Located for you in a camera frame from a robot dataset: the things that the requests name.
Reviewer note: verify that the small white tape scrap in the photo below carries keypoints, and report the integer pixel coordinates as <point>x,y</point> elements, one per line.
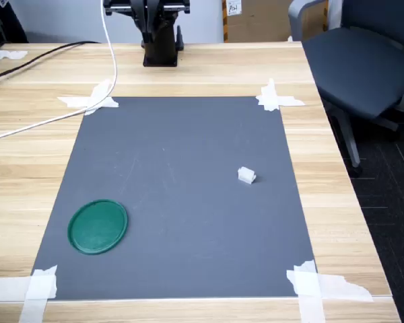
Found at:
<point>6,54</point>

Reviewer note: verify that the brown cardboard box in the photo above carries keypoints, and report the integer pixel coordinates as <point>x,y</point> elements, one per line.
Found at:
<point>262,23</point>

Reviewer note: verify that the small white plastic terminal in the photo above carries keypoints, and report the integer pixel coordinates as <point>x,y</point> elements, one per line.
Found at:
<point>246,175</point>

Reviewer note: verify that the round green lid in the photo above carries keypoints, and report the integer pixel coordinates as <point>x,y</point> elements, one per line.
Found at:
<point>97,227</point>

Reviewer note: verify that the grey office chair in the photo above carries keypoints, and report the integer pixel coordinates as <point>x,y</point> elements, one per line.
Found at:
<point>357,67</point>

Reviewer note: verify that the dark grey mat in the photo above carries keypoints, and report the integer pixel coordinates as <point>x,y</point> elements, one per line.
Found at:
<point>188,218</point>

